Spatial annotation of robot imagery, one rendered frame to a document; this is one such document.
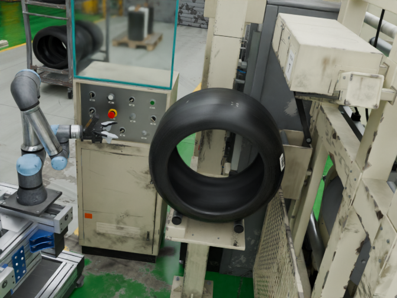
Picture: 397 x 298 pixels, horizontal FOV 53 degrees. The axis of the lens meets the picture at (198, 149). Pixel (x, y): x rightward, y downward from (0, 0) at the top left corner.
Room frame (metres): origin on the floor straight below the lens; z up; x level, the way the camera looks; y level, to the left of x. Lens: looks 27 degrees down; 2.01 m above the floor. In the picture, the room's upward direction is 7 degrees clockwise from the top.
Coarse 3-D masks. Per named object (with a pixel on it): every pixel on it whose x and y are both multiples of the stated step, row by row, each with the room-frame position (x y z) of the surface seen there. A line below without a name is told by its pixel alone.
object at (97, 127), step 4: (96, 124) 1.97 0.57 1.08; (100, 124) 1.97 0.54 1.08; (80, 128) 1.90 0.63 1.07; (92, 128) 1.92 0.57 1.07; (96, 128) 1.93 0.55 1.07; (100, 128) 1.93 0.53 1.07; (80, 132) 1.89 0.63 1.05; (84, 132) 1.91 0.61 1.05; (92, 132) 1.91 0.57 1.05; (80, 136) 1.89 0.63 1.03; (84, 136) 1.92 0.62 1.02; (88, 136) 1.92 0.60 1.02; (92, 136) 1.90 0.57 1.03; (96, 136) 1.92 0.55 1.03; (100, 136) 1.92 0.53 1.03; (92, 140) 1.91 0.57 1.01; (96, 140) 1.92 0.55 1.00; (100, 140) 1.92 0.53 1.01
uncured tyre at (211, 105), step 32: (192, 96) 1.59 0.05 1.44; (224, 96) 1.54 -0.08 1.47; (160, 128) 1.48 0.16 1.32; (192, 128) 1.42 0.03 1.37; (224, 128) 1.42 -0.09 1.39; (256, 128) 1.43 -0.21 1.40; (160, 160) 1.42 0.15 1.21; (256, 160) 1.69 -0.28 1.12; (160, 192) 1.44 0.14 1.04; (192, 192) 1.65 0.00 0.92; (224, 192) 1.67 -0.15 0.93; (256, 192) 1.44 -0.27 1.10
